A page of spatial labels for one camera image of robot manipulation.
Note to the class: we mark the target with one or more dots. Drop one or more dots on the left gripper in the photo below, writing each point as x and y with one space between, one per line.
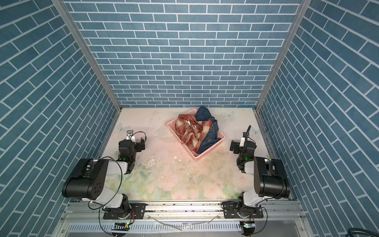
139 145

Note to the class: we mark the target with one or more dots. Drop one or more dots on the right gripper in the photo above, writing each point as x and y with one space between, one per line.
235 146

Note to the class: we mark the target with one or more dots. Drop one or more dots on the pink plastic basket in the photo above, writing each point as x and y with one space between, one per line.
195 156

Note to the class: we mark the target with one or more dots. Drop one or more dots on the red plaid skirt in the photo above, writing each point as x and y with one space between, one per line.
190 131

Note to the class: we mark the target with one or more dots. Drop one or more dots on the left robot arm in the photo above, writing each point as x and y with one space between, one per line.
87 180

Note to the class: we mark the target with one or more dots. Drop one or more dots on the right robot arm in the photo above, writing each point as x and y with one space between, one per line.
269 179

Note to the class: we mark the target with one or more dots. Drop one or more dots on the blue denim skirt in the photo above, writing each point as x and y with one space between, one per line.
211 137

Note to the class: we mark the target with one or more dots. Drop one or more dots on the right green circuit board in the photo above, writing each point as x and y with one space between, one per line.
247 227

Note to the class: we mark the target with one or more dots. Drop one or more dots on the green circuit board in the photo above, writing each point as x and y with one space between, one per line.
120 227
247 227

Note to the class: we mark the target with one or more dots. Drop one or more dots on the left green circuit board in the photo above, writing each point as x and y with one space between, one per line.
120 227

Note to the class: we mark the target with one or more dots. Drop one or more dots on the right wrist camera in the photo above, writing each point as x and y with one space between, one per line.
243 139

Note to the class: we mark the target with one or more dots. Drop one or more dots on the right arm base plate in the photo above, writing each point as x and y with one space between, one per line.
234 210

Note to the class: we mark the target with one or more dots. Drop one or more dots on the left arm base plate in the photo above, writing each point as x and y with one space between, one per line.
130 211

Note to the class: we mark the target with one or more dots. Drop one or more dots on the aluminium mounting rail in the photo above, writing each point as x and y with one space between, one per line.
197 210

